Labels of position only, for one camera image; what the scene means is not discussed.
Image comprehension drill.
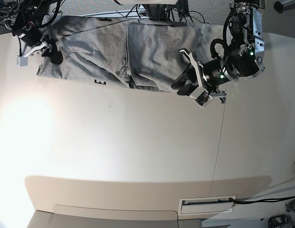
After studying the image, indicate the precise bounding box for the black device bottom right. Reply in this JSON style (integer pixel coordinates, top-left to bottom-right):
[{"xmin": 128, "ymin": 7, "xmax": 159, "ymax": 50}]
[{"xmin": 268, "ymin": 214, "xmax": 291, "ymax": 228}]

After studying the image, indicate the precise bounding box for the grey T-shirt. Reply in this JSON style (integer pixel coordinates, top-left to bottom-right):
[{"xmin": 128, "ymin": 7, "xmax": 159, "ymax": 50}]
[{"xmin": 37, "ymin": 16, "xmax": 212, "ymax": 92}]

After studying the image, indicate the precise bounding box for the white table cable port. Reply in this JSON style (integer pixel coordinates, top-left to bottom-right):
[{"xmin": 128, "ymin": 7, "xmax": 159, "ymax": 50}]
[{"xmin": 178, "ymin": 195, "xmax": 237, "ymax": 216}]

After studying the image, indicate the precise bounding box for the grey central robot stand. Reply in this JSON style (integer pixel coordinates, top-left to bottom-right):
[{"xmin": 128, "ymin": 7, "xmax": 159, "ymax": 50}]
[{"xmin": 140, "ymin": 4, "xmax": 169, "ymax": 21}]

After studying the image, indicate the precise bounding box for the black cable at port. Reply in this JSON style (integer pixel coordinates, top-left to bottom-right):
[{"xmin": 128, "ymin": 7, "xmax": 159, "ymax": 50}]
[{"xmin": 217, "ymin": 196, "xmax": 295, "ymax": 205}]

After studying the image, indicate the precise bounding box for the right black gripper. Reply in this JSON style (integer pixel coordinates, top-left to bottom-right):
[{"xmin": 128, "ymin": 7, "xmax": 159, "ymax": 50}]
[{"xmin": 41, "ymin": 38, "xmax": 63, "ymax": 64}]

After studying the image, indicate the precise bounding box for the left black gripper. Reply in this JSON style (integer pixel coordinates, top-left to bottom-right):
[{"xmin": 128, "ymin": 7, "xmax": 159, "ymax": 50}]
[{"xmin": 171, "ymin": 64, "xmax": 207, "ymax": 96}]

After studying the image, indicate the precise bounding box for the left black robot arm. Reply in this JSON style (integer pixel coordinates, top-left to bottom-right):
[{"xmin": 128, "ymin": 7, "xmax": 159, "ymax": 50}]
[{"xmin": 171, "ymin": 0, "xmax": 265, "ymax": 100}]

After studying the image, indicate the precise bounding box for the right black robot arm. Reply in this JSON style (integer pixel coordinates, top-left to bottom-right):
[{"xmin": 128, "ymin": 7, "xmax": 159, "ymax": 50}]
[{"xmin": 0, "ymin": 0, "xmax": 63, "ymax": 67}]

